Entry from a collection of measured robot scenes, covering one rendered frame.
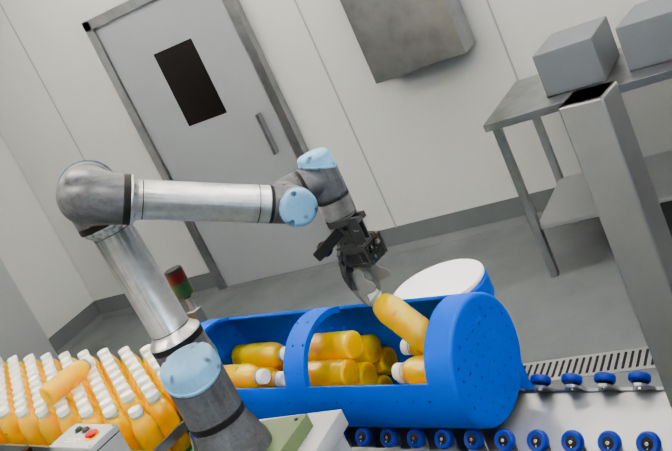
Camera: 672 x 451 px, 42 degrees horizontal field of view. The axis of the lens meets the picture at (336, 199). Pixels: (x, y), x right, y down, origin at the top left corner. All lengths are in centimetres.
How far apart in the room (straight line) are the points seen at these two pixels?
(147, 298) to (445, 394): 63
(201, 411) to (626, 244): 89
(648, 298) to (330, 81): 457
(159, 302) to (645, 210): 101
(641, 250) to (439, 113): 433
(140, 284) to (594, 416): 96
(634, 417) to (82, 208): 114
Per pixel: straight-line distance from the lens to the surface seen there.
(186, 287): 296
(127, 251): 178
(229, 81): 597
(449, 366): 179
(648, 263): 120
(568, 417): 194
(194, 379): 170
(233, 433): 174
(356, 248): 186
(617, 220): 118
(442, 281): 248
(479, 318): 188
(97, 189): 164
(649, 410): 189
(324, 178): 182
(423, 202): 575
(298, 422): 181
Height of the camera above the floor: 199
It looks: 15 degrees down
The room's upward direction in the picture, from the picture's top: 25 degrees counter-clockwise
